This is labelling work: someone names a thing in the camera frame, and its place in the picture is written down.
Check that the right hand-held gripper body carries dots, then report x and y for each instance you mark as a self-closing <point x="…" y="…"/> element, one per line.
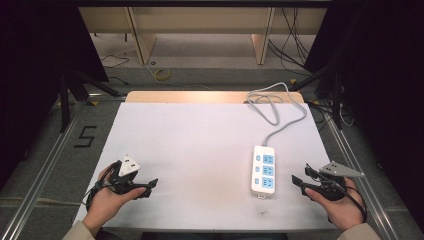
<point x="333" y="181"/>

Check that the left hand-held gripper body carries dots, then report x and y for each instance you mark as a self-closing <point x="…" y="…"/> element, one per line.
<point x="124" y="176"/>

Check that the person's right hand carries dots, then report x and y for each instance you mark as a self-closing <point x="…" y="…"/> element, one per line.
<point x="340" y="208"/>

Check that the person's left hand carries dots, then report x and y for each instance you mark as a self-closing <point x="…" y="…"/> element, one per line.
<point x="106" y="201"/>

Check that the white power strip blue sockets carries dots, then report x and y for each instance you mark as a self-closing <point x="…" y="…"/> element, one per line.
<point x="263" y="173"/>

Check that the black metal stand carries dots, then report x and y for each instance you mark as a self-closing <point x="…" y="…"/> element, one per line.
<point x="335" y="90"/>
<point x="71" y="86"/>

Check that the yellow tape roll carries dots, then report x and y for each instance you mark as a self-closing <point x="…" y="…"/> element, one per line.
<point x="163" y="74"/>

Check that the black curtain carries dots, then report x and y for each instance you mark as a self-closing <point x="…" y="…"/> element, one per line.
<point x="383" y="83"/>
<point x="36" y="66"/>

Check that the light wooden desk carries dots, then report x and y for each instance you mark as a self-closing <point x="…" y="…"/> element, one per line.
<point x="200" y="20"/>

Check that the aluminium floor rail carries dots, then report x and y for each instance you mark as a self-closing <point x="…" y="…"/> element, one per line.
<point x="36" y="180"/>
<point x="363" y="186"/>

